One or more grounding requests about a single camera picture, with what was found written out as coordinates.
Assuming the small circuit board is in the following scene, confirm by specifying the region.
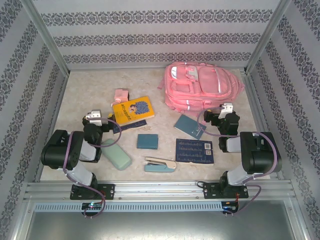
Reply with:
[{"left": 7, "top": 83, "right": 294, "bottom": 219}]
[
  {"left": 81, "top": 202, "right": 104, "bottom": 211},
  {"left": 222, "top": 201, "right": 240, "bottom": 213}
]

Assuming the small pink box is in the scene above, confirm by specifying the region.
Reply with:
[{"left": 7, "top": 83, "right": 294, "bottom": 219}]
[{"left": 111, "top": 88, "right": 130, "bottom": 107}]

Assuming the left small circuit board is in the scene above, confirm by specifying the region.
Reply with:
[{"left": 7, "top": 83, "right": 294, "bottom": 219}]
[{"left": 81, "top": 202, "right": 104, "bottom": 211}]

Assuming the aluminium frame post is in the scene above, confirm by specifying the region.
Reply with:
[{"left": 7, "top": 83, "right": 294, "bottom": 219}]
[
  {"left": 244, "top": 0, "right": 292, "bottom": 75},
  {"left": 21, "top": 0, "right": 71, "bottom": 76}
]

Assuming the slotted grey cable duct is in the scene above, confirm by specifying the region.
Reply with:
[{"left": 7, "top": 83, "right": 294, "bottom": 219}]
[{"left": 33, "top": 201, "right": 223, "bottom": 213}]

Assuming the thin navy book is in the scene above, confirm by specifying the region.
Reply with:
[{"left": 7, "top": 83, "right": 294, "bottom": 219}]
[{"left": 111, "top": 119, "right": 148, "bottom": 135}]

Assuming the right small circuit board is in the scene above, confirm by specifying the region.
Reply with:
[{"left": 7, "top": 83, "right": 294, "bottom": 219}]
[{"left": 222, "top": 201, "right": 240, "bottom": 213}]

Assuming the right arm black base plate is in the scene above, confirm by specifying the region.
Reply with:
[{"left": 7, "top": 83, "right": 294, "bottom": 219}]
[{"left": 202, "top": 181, "right": 250, "bottom": 200}]

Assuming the teal blue notebook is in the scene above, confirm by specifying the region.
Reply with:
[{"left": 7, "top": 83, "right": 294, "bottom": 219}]
[{"left": 173, "top": 114, "right": 208, "bottom": 141}]

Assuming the blue beige stapler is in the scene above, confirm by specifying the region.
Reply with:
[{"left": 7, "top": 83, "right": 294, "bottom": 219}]
[{"left": 144, "top": 156, "right": 178, "bottom": 174}]

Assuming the pink backpack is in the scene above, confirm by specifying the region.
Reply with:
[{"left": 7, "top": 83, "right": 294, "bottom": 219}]
[{"left": 156, "top": 61, "right": 246, "bottom": 117}]

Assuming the aluminium mounting rail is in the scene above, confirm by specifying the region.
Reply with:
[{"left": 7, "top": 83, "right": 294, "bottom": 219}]
[{"left": 23, "top": 179, "right": 295, "bottom": 201}]

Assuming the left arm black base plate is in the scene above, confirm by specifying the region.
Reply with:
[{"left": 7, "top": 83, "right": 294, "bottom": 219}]
[{"left": 69, "top": 183, "right": 116, "bottom": 201}]

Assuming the grey metal sheet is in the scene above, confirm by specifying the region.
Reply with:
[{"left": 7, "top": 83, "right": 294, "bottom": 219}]
[{"left": 14, "top": 199, "right": 311, "bottom": 240}]

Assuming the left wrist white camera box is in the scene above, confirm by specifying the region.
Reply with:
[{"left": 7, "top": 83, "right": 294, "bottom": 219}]
[{"left": 84, "top": 109, "right": 103, "bottom": 124}]

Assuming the navy book with QR codes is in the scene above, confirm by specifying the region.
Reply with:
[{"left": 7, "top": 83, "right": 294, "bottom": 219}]
[{"left": 175, "top": 138, "right": 215, "bottom": 165}]

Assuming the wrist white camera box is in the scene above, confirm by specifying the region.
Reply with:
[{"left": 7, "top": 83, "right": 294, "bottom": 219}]
[
  {"left": 218, "top": 102, "right": 235, "bottom": 120},
  {"left": 84, "top": 109, "right": 103, "bottom": 124}
]

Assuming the aluminium side rail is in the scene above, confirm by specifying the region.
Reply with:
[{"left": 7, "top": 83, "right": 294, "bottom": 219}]
[
  {"left": 243, "top": 71, "right": 286, "bottom": 181},
  {"left": 34, "top": 71, "right": 71, "bottom": 182}
]

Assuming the thin aluminium back rail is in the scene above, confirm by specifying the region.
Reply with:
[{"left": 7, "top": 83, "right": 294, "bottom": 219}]
[{"left": 67, "top": 65, "right": 248, "bottom": 72}]

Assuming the pale green hard case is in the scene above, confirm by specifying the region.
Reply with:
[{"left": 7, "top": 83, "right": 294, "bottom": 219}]
[{"left": 100, "top": 138, "right": 132, "bottom": 172}]

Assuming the yellow cartoon book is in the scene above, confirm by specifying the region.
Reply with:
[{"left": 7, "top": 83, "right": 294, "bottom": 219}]
[{"left": 111, "top": 95, "right": 156, "bottom": 127}]

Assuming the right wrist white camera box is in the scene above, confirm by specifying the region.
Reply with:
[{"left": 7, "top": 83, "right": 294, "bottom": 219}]
[{"left": 218, "top": 102, "right": 235, "bottom": 120}]

